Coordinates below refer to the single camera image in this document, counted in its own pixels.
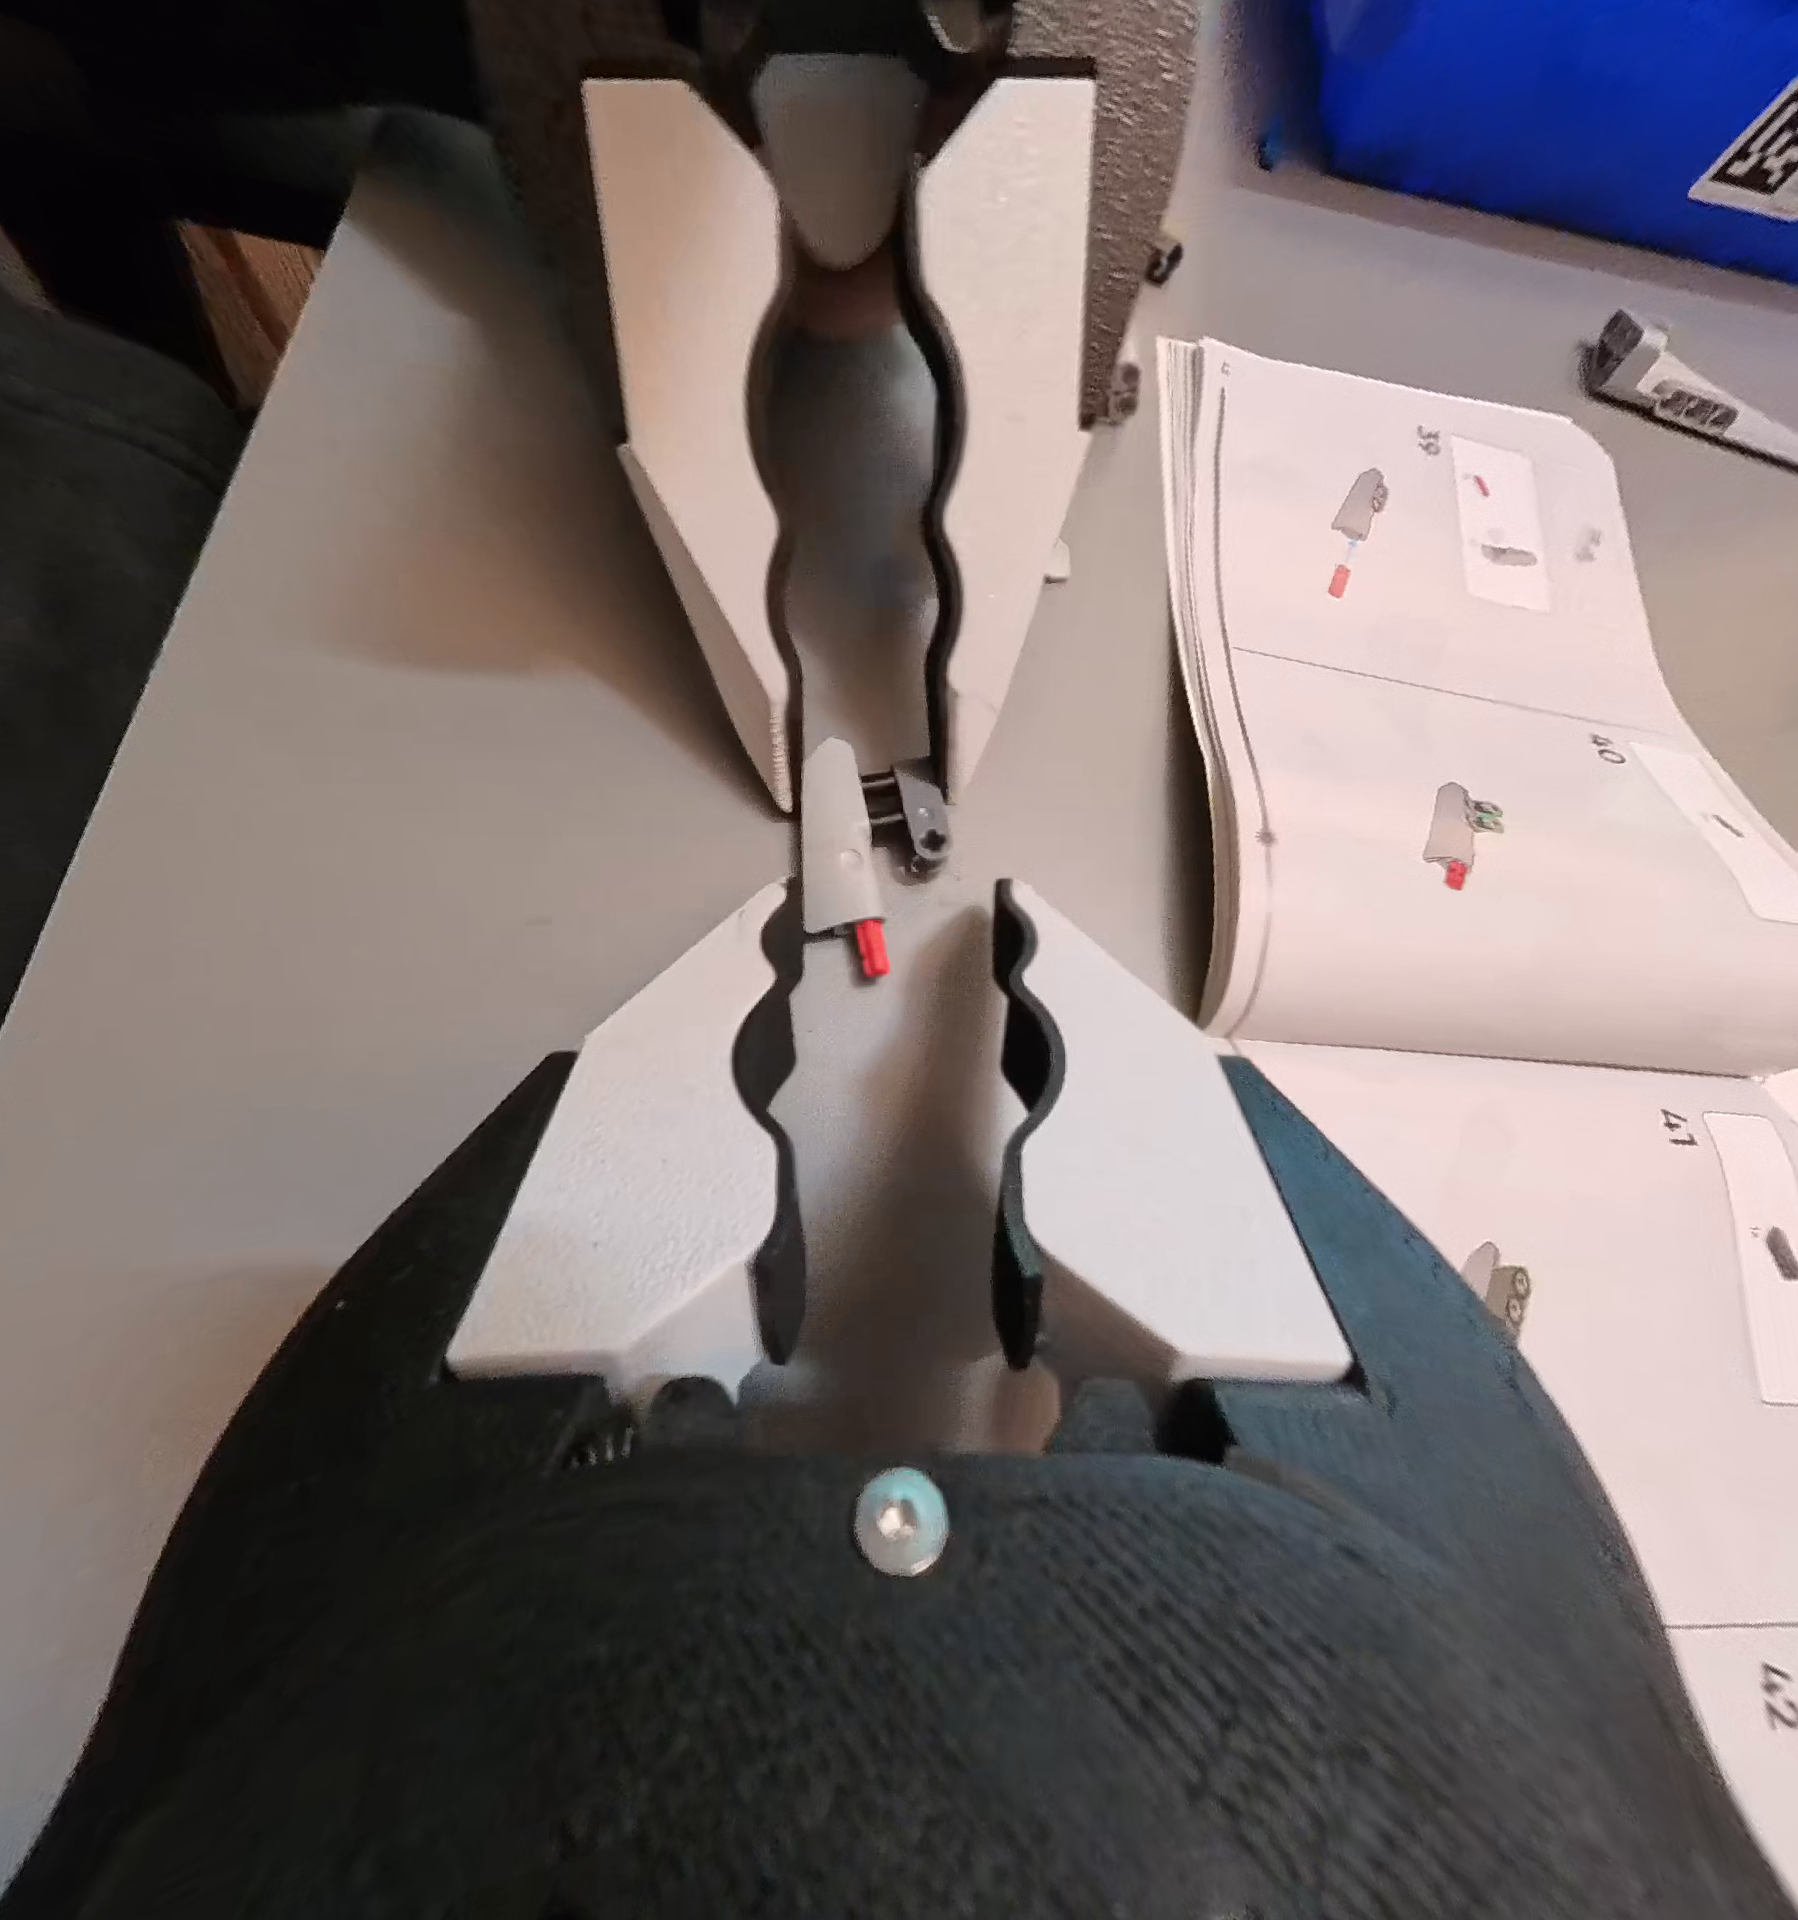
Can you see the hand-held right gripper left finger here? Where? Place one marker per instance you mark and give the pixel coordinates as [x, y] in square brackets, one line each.
[614, 1200]

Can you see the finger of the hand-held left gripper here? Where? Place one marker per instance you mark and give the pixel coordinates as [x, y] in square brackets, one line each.
[1020, 376]
[674, 301]

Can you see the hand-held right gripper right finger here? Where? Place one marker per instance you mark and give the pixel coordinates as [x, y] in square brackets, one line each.
[1183, 1200]

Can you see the grey toy brick assembly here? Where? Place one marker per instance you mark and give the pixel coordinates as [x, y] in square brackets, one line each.
[838, 840]

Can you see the small dark toy connector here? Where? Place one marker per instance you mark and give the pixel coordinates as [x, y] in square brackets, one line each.
[1166, 258]
[1125, 396]

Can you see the blue plastic bin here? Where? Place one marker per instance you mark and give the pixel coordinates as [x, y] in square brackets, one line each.
[1499, 104]

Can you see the wooden furniture panel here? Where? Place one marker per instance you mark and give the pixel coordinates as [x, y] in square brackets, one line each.
[247, 315]

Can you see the open instruction booklet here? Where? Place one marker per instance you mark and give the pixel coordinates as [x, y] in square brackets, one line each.
[1411, 719]

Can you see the grey wedge toy piece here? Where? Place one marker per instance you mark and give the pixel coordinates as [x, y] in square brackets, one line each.
[1694, 406]

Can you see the black and white marker tag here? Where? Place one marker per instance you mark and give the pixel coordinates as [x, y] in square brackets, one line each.
[1785, 151]

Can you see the dark cloth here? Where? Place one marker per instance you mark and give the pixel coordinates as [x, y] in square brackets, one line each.
[73, 601]

